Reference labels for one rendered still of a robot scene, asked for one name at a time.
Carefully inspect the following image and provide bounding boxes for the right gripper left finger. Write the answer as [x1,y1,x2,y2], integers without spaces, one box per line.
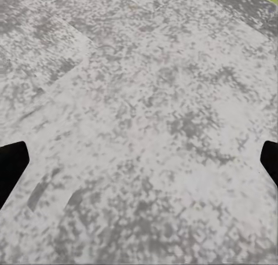
[0,141,30,209]

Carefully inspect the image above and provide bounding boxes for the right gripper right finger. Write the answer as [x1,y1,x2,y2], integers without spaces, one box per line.
[260,140,278,186]

